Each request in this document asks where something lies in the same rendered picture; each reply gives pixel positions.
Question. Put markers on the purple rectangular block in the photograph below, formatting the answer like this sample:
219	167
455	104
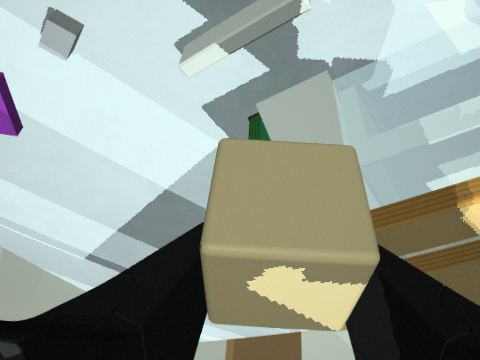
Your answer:
10	122

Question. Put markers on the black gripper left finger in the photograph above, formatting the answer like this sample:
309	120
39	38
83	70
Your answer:
154	310

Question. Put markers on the tan block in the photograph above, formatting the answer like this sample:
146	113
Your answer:
288	240

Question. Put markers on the small grey block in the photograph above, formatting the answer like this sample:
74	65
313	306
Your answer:
60	34

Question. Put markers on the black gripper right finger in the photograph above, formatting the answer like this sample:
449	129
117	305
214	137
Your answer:
404	314

